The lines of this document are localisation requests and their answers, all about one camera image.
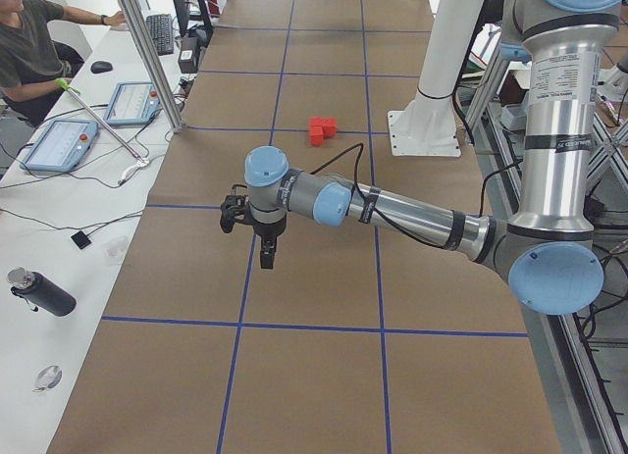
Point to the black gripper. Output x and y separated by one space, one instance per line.
268 229

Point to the red block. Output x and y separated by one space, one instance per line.
317 135
329 127
316 122

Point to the green tipped reach stick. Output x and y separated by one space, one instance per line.
62 82

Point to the small black square pad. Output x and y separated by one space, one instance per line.
81 239

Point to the far teach pendant tablet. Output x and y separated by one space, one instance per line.
133 103

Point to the teach pendant tablet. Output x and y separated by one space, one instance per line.
133 103
61 146

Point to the black power box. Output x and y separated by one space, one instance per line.
189 55

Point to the near teach pendant tablet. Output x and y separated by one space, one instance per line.
61 146

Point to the black water bottle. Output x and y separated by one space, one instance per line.
40 292

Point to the black keyboard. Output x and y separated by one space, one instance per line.
161 33

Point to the black computer mouse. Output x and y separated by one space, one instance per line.
101 67

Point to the black monitor stand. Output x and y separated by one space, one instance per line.
182 11

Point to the seated person dark shirt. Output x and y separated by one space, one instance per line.
31 61

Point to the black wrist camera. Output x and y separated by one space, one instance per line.
235 209

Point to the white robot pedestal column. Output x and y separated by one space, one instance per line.
427 125

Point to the aluminium frame post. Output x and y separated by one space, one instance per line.
149 56

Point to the aluminium side frame rail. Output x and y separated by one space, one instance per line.
583 356

